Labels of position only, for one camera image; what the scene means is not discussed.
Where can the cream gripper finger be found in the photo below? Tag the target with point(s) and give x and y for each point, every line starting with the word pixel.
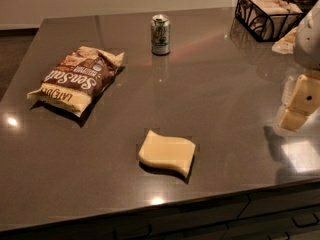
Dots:
pixel 291 120
pixel 305 98

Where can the brown chip bag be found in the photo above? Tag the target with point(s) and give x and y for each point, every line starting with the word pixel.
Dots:
pixel 79 78

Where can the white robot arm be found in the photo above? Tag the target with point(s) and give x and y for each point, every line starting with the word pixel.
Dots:
pixel 306 51

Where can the green 7up can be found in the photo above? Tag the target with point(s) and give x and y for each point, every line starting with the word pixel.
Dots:
pixel 160 34

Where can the loose white napkin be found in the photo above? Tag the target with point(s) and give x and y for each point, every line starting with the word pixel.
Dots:
pixel 285 44

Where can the dark drawer front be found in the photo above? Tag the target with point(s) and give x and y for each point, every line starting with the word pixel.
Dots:
pixel 285 199

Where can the white napkins in basket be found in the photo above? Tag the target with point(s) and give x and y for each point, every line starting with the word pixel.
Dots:
pixel 271 12

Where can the yellow wavy sponge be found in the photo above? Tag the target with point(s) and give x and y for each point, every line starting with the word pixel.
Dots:
pixel 165 152

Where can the black drawer handle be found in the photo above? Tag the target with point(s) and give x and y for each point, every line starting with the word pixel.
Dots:
pixel 306 220

